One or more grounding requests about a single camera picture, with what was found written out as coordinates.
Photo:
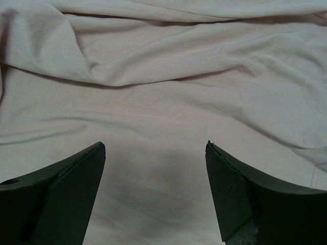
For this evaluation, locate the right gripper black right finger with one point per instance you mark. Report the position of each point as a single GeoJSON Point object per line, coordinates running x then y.
{"type": "Point", "coordinates": [253, 207]}

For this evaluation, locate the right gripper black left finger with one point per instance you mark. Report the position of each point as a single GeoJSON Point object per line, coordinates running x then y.
{"type": "Point", "coordinates": [52, 205]}

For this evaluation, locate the dusty pink t shirt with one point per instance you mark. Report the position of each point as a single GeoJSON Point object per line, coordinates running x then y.
{"type": "Point", "coordinates": [155, 81]}

